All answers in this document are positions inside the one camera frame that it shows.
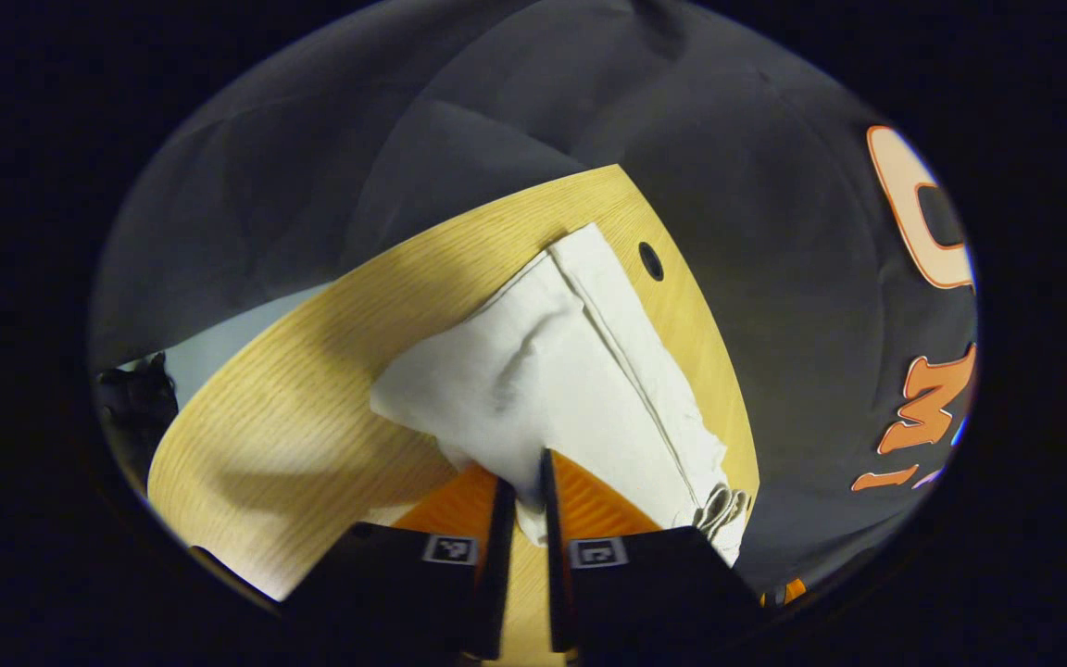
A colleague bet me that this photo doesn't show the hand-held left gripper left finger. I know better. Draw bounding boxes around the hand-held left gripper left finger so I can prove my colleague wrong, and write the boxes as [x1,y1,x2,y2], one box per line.
[282,463,518,661]

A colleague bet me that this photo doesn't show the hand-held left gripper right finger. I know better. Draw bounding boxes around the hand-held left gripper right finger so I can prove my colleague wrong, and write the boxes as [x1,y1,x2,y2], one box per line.
[539,448,764,667]

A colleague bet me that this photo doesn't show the white jeans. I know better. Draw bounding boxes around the white jeans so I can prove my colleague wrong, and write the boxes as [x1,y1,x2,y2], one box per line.
[370,222,749,568]

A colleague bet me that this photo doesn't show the black bag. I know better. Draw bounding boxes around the black bag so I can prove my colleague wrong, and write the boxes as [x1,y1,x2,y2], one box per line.
[94,352,181,487]

